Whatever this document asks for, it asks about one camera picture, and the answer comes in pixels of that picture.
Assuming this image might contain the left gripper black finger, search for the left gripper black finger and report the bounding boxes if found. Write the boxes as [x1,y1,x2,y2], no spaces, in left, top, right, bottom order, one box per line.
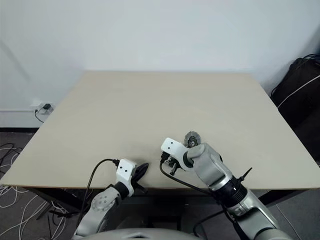
[137,163,151,180]
[135,162,150,174]

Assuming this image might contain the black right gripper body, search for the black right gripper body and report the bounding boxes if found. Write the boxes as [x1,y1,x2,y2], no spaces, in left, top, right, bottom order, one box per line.
[159,149,185,176]

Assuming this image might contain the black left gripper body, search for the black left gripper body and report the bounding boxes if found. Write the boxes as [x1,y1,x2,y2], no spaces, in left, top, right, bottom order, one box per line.
[130,171,149,195]

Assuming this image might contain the small grey round object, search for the small grey round object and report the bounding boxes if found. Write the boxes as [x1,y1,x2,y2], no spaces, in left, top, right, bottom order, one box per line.
[184,131,202,149]

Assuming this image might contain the grey rounded robot body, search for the grey rounded robot body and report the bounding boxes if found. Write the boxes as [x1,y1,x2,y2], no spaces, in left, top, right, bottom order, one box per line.
[82,226,198,240]

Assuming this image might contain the black bag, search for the black bag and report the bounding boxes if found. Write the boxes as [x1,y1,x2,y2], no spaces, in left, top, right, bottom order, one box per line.
[271,56,320,131]

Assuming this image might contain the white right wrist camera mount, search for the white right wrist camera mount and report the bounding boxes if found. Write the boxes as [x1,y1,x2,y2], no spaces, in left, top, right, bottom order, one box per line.
[159,137,194,173]

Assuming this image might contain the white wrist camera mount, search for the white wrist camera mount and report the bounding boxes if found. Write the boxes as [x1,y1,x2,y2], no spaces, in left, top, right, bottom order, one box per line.
[115,158,138,197]
[159,137,194,173]

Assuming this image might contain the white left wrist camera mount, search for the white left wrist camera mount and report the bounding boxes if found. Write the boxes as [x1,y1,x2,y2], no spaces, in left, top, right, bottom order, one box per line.
[115,158,138,197]

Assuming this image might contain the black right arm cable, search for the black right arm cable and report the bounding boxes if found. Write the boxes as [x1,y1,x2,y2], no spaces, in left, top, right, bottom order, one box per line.
[159,156,226,201]

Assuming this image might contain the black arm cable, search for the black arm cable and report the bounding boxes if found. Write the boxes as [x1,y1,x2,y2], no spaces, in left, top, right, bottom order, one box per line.
[159,156,226,201]
[76,158,120,226]

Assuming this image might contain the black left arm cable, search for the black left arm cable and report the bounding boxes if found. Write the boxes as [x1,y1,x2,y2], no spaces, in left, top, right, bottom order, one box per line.
[76,158,120,226]

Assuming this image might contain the black table frame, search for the black table frame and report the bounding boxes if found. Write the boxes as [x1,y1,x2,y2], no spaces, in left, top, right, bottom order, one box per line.
[23,186,285,221]

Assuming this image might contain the black plug cable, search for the black plug cable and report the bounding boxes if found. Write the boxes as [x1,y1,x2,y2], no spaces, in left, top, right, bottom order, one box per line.
[34,108,45,124]

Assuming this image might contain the white wall power socket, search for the white wall power socket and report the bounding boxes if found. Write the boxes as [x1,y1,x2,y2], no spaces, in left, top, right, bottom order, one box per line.
[31,99,55,115]

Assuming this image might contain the white floor cables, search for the white floor cables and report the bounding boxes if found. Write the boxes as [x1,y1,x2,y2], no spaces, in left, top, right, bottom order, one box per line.
[0,142,76,237]

